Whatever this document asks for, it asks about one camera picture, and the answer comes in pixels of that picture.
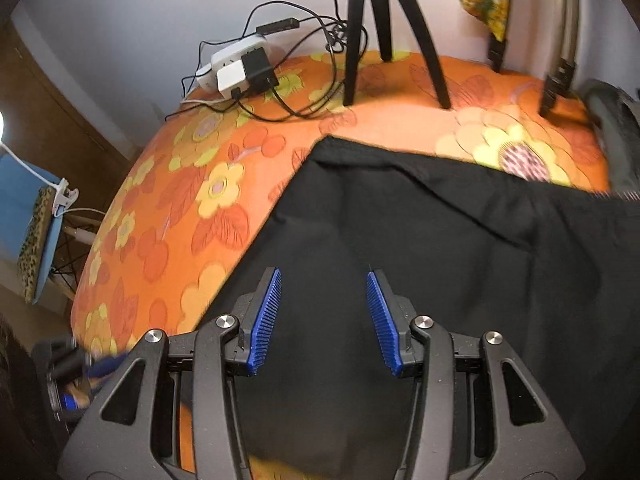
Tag white cable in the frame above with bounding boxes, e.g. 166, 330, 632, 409
167, 96, 232, 122

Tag blue chair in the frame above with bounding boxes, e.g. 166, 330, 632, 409
0, 154, 101, 306

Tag white charger adapter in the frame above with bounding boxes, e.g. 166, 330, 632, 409
216, 60, 251, 100

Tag yellow patterned cloth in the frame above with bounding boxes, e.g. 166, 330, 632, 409
460, 0, 518, 41

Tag black pants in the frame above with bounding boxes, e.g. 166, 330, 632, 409
192, 135, 640, 480

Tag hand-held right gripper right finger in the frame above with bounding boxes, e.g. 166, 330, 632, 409
367, 270, 586, 480

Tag orange floral bedsheet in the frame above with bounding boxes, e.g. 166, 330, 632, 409
70, 50, 613, 480

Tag leopard print cushion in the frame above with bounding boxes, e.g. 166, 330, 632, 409
17, 187, 57, 302

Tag small black tripod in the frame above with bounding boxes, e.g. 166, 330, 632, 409
344, 0, 453, 110

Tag grey garment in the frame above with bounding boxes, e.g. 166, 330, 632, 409
580, 79, 640, 193

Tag black charger adapter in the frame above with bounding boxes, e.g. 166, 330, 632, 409
241, 49, 280, 95

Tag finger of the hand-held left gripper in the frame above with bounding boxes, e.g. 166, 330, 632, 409
87, 351, 132, 380

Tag black cable with inline box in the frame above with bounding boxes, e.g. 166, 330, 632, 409
180, 2, 346, 96

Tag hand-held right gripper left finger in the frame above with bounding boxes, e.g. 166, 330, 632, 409
57, 267, 282, 480

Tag white clip lamp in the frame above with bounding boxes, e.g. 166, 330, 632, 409
0, 110, 108, 221

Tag white power strip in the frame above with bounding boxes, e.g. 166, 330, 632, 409
196, 35, 273, 93

